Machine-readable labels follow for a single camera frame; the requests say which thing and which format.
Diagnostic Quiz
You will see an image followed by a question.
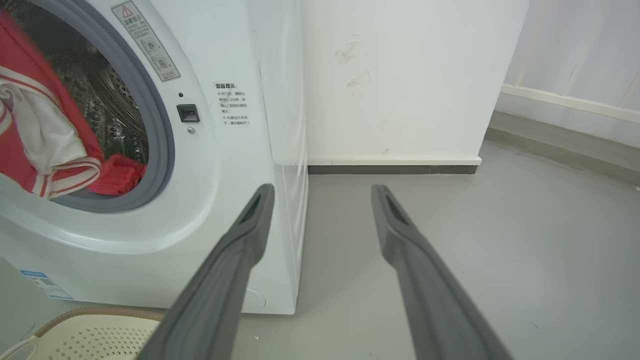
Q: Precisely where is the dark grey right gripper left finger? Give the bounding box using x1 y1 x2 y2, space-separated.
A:
136 183 276 360

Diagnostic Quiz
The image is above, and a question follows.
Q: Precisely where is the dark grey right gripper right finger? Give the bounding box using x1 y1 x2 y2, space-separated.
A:
371 184 513 360

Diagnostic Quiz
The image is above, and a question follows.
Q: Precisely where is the white front-loading washing machine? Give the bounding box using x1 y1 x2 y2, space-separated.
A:
0 0 310 316

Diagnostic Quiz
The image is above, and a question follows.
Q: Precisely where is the cream perforated laundry basket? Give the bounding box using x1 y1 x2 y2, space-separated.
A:
0 307 166 360

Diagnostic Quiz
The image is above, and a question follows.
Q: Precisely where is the red cloth piece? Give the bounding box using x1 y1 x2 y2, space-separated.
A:
88 153 148 197

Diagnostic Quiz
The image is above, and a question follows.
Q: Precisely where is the blue energy label sticker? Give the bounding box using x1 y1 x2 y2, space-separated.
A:
20 270 74 300

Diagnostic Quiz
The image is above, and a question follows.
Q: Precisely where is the red white striped garment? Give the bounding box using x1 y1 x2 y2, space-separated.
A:
0 10 105 200

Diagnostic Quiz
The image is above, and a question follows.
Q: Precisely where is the grey warning label sticker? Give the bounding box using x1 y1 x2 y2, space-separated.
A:
111 1 181 83

